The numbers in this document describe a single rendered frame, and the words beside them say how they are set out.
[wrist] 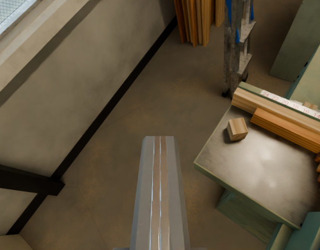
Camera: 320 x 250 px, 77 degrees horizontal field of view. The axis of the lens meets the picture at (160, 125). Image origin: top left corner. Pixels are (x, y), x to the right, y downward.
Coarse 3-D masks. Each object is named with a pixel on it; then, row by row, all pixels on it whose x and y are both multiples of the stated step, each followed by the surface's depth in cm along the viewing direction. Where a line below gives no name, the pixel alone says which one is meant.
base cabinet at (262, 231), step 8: (296, 80) 71; (224, 192) 108; (224, 200) 76; (216, 208) 113; (224, 208) 87; (232, 208) 70; (240, 208) 59; (232, 216) 92; (240, 216) 73; (248, 216) 63; (240, 224) 101; (248, 224) 79; (256, 224) 65; (264, 224) 56; (256, 232) 83; (264, 232) 69; (272, 232) 59; (264, 240) 91
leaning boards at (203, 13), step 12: (180, 0) 150; (192, 0) 141; (204, 0) 138; (216, 0) 161; (180, 12) 157; (192, 12) 148; (204, 12) 146; (216, 12) 169; (180, 24) 164; (192, 24) 156; (204, 24) 155; (216, 24) 179; (180, 36) 174; (192, 36) 167; (204, 36) 165
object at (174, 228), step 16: (160, 144) 10; (176, 144) 10; (160, 160) 9; (176, 160) 9; (160, 176) 8; (176, 176) 8; (160, 192) 7; (176, 192) 7; (160, 208) 7; (176, 208) 7; (160, 224) 6; (176, 224) 6; (160, 240) 6; (176, 240) 6
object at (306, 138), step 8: (256, 112) 44; (264, 112) 43; (256, 120) 45; (264, 120) 43; (272, 120) 42; (280, 120) 42; (272, 128) 44; (280, 128) 42; (288, 128) 41; (296, 128) 41; (304, 128) 40; (288, 136) 43; (296, 136) 41; (304, 136) 40; (312, 136) 39; (304, 144) 42; (312, 144) 40
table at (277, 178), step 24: (216, 144) 46; (240, 144) 45; (264, 144) 44; (288, 144) 43; (216, 168) 44; (240, 168) 43; (264, 168) 42; (288, 168) 41; (312, 168) 41; (240, 192) 41; (264, 192) 40; (288, 192) 40; (312, 192) 39; (288, 216) 38; (288, 240) 39
